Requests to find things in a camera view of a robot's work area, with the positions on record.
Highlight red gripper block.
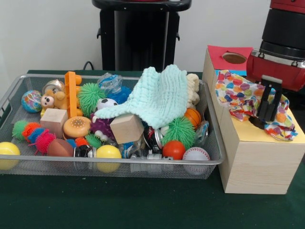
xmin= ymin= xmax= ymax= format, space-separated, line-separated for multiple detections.
xmin=246 ymin=54 xmax=305 ymax=122

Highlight multicoloured rope toy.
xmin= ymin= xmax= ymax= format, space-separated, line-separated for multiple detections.
xmin=215 ymin=70 xmax=299 ymax=142

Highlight mint green knitted cloth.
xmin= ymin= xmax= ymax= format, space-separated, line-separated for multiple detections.
xmin=95 ymin=64 xmax=189 ymax=129

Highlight wooden box with three holes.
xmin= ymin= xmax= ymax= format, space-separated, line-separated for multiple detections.
xmin=202 ymin=45 xmax=305 ymax=195

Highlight silver mesh bin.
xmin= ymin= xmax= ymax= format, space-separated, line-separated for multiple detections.
xmin=0 ymin=73 xmax=226 ymax=180

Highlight small orange basketball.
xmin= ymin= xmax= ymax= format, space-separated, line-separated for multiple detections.
xmin=184 ymin=108 xmax=203 ymax=129

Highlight small white baseball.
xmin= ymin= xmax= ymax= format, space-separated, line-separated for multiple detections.
xmin=182 ymin=147 xmax=211 ymax=162

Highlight green spiky rubber ball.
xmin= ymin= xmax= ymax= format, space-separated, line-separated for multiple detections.
xmin=162 ymin=116 xmax=196 ymax=150

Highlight plain orange ball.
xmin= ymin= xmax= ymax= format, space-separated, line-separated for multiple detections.
xmin=162 ymin=140 xmax=186 ymax=160

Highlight plain wooden cube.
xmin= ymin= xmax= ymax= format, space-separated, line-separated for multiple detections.
xmin=40 ymin=108 xmax=69 ymax=139
xmin=109 ymin=114 xmax=145 ymax=145

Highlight plain yellow ball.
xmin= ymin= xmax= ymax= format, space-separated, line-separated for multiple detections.
xmin=96 ymin=145 xmax=122 ymax=159
xmin=0 ymin=142 xmax=21 ymax=156

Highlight toy hamburger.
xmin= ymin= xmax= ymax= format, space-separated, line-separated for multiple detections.
xmin=63 ymin=116 xmax=92 ymax=139

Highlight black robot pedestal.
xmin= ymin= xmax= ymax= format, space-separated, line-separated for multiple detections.
xmin=91 ymin=0 xmax=193 ymax=72

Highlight black cable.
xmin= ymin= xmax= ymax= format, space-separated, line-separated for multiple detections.
xmin=83 ymin=61 xmax=101 ymax=71

